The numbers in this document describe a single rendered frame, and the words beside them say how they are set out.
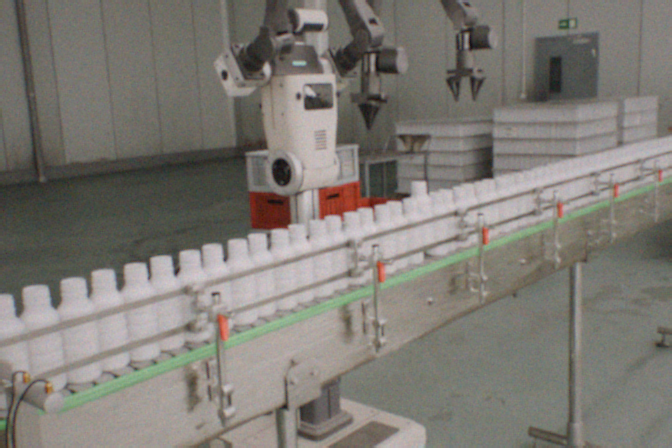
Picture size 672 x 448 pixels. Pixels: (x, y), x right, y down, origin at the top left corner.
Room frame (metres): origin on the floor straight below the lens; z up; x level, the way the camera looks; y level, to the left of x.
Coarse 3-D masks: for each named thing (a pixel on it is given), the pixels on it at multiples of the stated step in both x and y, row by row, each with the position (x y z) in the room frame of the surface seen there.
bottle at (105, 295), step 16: (96, 272) 1.21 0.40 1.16; (112, 272) 1.20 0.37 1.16; (96, 288) 1.19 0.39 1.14; (112, 288) 1.19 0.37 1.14; (96, 304) 1.17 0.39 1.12; (112, 304) 1.18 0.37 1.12; (112, 320) 1.18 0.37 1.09; (112, 336) 1.18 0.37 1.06; (128, 352) 1.20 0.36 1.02; (112, 368) 1.18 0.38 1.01
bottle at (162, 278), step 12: (156, 264) 1.27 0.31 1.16; (168, 264) 1.28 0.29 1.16; (156, 276) 1.27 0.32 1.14; (168, 276) 1.28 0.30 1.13; (156, 288) 1.26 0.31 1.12; (168, 288) 1.26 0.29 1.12; (168, 300) 1.26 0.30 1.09; (180, 300) 1.29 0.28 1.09; (168, 312) 1.26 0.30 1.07; (180, 312) 1.28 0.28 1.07; (168, 324) 1.26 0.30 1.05; (180, 324) 1.28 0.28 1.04; (180, 336) 1.28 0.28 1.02; (168, 348) 1.26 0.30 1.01
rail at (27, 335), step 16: (528, 192) 2.26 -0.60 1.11; (544, 208) 2.34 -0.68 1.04; (416, 224) 1.81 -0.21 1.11; (496, 224) 2.11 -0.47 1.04; (368, 240) 1.67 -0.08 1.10; (448, 240) 1.92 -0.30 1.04; (304, 256) 1.51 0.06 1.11; (400, 256) 1.76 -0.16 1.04; (240, 272) 1.37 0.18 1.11; (256, 272) 1.40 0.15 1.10; (304, 288) 1.50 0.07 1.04; (128, 304) 1.19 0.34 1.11; (144, 304) 1.21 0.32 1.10; (256, 304) 1.40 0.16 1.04; (80, 320) 1.12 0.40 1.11; (16, 336) 1.05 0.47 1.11; (32, 336) 1.07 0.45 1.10; (160, 336) 1.23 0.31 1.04; (112, 352) 1.16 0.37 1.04; (64, 368) 1.10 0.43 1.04
